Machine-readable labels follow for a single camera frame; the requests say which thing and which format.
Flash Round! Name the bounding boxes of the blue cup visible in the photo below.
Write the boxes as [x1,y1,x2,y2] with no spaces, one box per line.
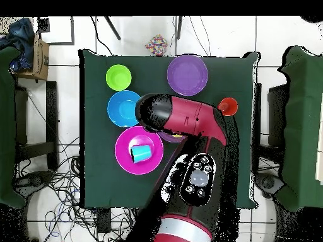
[130,144,153,164]

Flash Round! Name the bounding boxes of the purple bowl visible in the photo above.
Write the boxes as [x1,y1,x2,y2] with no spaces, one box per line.
[167,54,209,97]
[157,130,188,144]

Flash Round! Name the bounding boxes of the pink bowl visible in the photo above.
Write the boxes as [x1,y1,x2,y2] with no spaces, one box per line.
[114,125,164,176]

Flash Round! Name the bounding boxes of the large blue bowl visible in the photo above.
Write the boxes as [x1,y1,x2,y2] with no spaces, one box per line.
[107,89,143,128]

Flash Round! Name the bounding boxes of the green bowl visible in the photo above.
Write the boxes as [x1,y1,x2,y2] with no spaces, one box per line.
[105,64,132,91]

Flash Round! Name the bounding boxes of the orange cup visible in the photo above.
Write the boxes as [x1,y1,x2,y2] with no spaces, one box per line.
[217,97,238,117]

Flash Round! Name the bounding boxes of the dark green table cloth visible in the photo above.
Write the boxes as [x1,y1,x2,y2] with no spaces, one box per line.
[79,49,261,210]

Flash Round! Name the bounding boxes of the colourful patterned box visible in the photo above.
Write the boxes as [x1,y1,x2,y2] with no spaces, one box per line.
[144,34,169,57]

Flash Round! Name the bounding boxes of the black tripod leg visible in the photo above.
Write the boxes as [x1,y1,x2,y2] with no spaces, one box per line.
[103,16,122,41]
[175,16,184,40]

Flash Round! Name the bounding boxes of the cardboard box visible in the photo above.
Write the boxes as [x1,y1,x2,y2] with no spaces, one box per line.
[15,33,50,81]

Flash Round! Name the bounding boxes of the green cloth side table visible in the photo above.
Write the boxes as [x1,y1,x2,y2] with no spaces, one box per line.
[0,46,27,209]
[276,45,323,212]

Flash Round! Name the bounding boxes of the blue cloth bundle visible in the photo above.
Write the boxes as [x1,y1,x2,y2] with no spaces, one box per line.
[0,17,35,72]

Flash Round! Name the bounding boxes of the black floor cable tangle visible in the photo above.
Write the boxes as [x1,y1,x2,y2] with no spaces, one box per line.
[15,135,137,242]

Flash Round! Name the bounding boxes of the black stool frame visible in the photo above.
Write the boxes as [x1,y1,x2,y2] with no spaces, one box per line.
[14,81,59,171]

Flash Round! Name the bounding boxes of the black pedestal leg with caster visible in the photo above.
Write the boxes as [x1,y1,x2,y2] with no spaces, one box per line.
[254,171,286,199]
[13,170,55,193]

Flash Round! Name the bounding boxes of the black floor frame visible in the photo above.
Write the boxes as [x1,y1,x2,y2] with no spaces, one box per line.
[37,16,76,47]

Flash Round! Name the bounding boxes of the blue cable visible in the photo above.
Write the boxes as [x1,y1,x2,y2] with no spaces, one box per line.
[44,186,81,239]

